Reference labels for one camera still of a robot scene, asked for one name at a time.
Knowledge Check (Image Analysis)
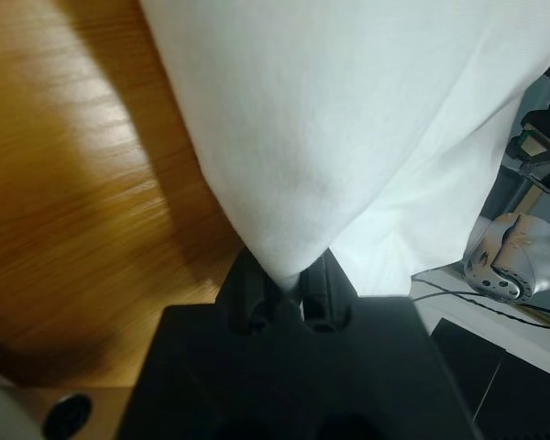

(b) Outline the white T-shirt with black print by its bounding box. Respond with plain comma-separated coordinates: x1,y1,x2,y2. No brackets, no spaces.
137,0,550,299

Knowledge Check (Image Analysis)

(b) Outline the black flat panel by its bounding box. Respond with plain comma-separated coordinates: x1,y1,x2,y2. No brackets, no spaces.
429,315,550,440

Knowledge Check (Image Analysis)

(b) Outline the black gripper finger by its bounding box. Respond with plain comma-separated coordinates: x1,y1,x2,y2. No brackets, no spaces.
214,248,279,336
297,248,358,334

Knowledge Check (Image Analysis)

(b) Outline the long black cable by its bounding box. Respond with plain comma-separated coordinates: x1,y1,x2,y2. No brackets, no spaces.
410,274,550,331

